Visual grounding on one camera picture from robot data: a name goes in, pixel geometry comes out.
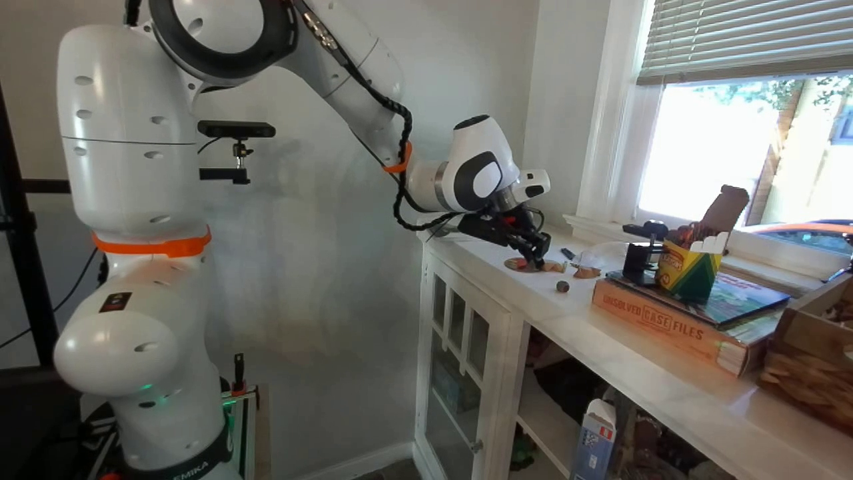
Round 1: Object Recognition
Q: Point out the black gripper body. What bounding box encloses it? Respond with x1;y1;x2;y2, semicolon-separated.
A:
459;210;538;251

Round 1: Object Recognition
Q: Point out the small brown stone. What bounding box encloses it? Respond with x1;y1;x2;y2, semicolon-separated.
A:
555;279;571;294

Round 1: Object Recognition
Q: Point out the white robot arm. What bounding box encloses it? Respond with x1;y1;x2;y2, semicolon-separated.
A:
53;0;550;480

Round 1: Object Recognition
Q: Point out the round coaster plate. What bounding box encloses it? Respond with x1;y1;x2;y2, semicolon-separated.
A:
504;256;564;272

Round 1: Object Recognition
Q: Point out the brown stone piece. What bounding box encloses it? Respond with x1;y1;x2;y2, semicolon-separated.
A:
572;266;600;279

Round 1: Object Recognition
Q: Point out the black ink jar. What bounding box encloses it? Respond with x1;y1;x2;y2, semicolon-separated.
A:
620;220;668;284

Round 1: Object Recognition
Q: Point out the white cabinet glass door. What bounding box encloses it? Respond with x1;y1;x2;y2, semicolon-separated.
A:
415;251;518;480

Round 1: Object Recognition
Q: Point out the white built-in shelf cabinet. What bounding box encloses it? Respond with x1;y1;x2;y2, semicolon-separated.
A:
421;240;853;480

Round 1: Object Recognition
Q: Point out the crayon box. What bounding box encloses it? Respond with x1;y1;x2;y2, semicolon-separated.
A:
659;240;722;304

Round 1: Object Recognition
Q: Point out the dark hardcover book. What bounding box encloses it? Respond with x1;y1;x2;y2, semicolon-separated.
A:
607;272;790;327

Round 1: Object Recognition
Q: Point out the large orange book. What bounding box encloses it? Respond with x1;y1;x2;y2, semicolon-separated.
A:
592;279;780;379

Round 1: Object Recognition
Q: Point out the window blind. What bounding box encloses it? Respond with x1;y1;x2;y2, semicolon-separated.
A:
636;0;853;86

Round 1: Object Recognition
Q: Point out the wooden crate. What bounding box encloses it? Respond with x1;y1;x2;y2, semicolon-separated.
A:
758;274;853;434

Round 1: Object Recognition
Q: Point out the black camera on stand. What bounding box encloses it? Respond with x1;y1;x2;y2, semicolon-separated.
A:
198;119;274;183

